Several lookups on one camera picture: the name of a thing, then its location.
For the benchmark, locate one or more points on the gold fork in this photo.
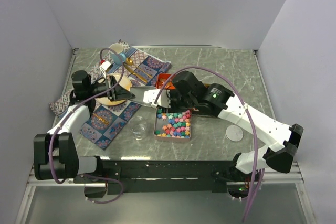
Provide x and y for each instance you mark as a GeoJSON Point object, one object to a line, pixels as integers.
{"type": "Point", "coordinates": [101, 119]}

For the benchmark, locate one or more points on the patterned blue placemat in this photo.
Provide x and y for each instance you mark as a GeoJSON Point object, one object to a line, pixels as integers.
{"type": "Point", "coordinates": [110, 116]}

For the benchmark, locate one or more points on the cream floral plate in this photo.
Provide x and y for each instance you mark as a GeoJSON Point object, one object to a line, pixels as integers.
{"type": "Point", "coordinates": [120, 92]}

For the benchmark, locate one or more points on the pink star candy tin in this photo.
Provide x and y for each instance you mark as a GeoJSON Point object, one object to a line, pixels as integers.
{"type": "Point", "coordinates": [173, 125]}

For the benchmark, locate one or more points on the gold knife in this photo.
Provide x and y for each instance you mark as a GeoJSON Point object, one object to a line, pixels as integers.
{"type": "Point", "coordinates": [134, 73]}

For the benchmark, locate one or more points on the blue white mug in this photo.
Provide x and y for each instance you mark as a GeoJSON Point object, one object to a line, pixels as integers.
{"type": "Point", "coordinates": [117, 53]}

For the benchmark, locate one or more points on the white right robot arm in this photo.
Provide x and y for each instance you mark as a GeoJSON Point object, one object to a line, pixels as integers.
{"type": "Point", "coordinates": [281, 141]}

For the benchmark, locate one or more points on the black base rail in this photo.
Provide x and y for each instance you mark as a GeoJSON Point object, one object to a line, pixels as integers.
{"type": "Point", "coordinates": [161, 176]}

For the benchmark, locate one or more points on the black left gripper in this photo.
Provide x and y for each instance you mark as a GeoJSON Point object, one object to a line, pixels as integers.
{"type": "Point", "coordinates": [119, 93]}

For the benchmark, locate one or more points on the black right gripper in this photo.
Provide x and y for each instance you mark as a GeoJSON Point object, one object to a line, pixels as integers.
{"type": "Point", "coordinates": [172, 108]}

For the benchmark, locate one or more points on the clear glass jar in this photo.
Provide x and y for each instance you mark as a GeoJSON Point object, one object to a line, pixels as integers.
{"type": "Point", "coordinates": [138, 126]}

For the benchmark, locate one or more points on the orange candy tin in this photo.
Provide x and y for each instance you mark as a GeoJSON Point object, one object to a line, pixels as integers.
{"type": "Point", "coordinates": [162, 77]}

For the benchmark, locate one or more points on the aluminium frame rail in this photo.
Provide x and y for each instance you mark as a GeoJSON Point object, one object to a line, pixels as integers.
{"type": "Point", "coordinates": [270, 177]}

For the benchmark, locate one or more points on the silver metal scoop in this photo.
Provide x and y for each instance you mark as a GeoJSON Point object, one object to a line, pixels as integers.
{"type": "Point", "coordinates": [138, 93]}

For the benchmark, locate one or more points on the gold spoon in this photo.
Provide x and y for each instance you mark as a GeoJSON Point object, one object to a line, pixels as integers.
{"type": "Point", "coordinates": [130, 62]}

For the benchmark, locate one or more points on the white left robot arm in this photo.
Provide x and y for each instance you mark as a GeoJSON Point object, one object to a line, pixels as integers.
{"type": "Point", "coordinates": [55, 155]}

